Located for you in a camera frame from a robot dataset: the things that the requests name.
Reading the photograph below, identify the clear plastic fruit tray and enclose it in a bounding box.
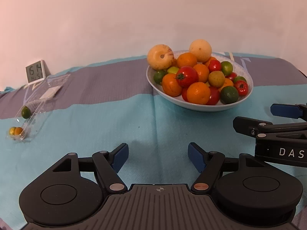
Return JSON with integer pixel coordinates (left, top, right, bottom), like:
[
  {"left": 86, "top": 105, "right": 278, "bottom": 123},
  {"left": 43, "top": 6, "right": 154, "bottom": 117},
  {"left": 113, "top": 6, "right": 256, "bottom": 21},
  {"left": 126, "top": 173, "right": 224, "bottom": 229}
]
[{"left": 7, "top": 74, "right": 70, "bottom": 142}]

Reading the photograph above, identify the pale green lime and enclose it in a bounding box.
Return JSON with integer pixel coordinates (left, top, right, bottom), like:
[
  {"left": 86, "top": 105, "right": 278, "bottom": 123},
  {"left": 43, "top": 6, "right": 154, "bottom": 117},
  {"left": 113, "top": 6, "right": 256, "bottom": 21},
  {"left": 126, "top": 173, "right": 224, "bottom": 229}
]
[{"left": 167, "top": 66, "right": 179, "bottom": 74}]

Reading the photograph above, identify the dark green lime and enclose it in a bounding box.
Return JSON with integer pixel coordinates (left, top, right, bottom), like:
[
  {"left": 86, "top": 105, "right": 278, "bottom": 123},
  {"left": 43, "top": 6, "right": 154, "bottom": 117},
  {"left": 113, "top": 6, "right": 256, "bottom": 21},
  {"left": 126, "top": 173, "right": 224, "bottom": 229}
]
[{"left": 220, "top": 86, "right": 239, "bottom": 104}]

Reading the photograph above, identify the green yellow lime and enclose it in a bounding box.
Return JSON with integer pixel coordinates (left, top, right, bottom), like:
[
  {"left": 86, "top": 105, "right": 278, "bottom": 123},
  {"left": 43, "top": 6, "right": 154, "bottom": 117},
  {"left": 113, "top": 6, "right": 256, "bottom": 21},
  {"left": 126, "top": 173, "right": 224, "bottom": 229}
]
[{"left": 153, "top": 70, "right": 167, "bottom": 85}]

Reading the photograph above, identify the small brown fruit in tray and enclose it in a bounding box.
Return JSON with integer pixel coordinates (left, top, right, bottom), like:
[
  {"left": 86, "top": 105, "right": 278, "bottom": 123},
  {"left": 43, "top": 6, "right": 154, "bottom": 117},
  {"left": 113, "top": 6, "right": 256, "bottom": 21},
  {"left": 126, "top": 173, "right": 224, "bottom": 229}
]
[{"left": 14, "top": 127, "right": 24, "bottom": 136}]

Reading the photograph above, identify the white blue patterned bowl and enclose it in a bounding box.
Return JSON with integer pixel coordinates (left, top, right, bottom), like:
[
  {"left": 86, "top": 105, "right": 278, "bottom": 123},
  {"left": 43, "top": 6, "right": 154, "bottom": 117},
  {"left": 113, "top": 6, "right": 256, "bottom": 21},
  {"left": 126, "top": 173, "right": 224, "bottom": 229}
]
[{"left": 146, "top": 53, "right": 254, "bottom": 112}]

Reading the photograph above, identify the white digital clock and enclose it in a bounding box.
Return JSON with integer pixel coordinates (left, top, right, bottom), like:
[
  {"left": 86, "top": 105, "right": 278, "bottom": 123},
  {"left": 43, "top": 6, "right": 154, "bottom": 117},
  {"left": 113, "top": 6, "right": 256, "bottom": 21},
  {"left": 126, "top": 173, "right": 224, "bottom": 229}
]
[{"left": 26, "top": 60, "right": 50, "bottom": 85}]

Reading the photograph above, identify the large orange tangerine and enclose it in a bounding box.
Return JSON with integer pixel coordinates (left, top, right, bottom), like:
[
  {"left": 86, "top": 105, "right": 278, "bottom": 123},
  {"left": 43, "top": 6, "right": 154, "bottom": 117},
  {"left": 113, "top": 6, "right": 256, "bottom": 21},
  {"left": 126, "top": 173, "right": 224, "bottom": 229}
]
[{"left": 187, "top": 82, "right": 210, "bottom": 105}]

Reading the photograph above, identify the red tomato with stem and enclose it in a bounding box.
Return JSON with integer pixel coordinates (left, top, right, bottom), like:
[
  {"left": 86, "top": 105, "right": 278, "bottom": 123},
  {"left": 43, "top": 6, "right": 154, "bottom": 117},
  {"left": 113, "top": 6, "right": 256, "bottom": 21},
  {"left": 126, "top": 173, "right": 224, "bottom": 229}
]
[{"left": 175, "top": 66, "right": 199, "bottom": 88}]

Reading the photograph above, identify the yellow pepino melon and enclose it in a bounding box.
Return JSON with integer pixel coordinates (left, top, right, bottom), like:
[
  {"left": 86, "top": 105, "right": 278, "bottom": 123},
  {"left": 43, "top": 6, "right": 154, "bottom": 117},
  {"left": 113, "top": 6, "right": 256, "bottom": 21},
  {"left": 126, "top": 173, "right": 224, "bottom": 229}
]
[
  {"left": 189, "top": 39, "right": 212, "bottom": 62},
  {"left": 147, "top": 44, "right": 174, "bottom": 71}
]

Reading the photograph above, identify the blue grey patterned tablecloth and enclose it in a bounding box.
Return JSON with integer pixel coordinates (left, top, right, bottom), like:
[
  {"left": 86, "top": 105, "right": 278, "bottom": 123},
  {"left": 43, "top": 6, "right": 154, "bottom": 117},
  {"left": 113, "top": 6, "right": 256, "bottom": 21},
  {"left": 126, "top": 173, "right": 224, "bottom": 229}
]
[{"left": 1, "top": 53, "right": 306, "bottom": 229}]

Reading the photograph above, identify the small green lime in tray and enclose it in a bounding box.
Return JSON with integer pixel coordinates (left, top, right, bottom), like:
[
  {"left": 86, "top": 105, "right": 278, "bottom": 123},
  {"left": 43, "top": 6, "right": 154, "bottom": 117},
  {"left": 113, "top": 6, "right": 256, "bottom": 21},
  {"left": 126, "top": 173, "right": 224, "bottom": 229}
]
[{"left": 21, "top": 106, "right": 32, "bottom": 119}]

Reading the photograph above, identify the small green kumquat in tray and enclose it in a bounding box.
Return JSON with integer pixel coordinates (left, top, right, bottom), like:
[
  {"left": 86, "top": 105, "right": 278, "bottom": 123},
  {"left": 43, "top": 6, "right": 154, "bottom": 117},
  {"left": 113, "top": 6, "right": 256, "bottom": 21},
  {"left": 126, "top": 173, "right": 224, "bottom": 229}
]
[{"left": 9, "top": 127, "right": 16, "bottom": 136}]

